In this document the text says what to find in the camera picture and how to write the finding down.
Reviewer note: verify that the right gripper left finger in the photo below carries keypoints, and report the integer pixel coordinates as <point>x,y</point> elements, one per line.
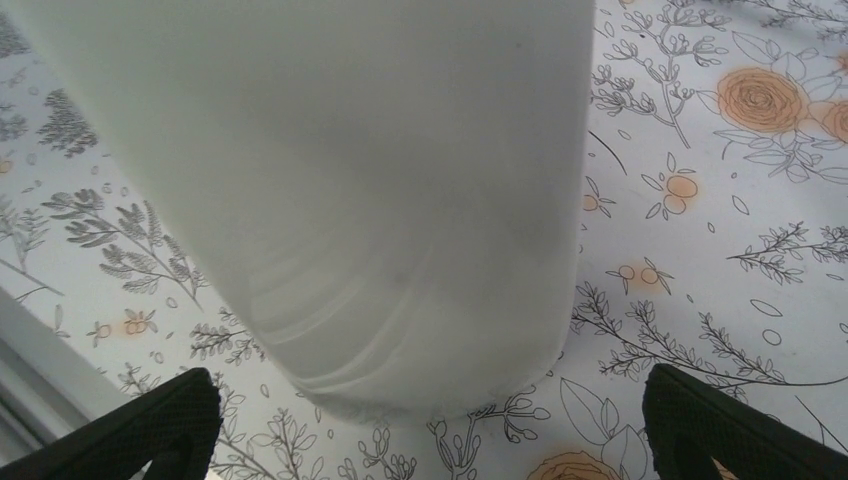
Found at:
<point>169,432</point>

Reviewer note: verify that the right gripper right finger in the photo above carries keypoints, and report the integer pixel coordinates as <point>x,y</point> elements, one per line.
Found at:
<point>693,429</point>

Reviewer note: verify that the white metronome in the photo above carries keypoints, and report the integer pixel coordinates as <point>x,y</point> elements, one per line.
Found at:
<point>386,193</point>

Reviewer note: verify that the floral patterned table mat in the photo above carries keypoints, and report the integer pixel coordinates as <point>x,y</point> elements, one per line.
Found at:
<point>712,237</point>

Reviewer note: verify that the aluminium rail frame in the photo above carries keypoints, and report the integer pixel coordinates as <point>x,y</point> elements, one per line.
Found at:
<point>48,390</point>

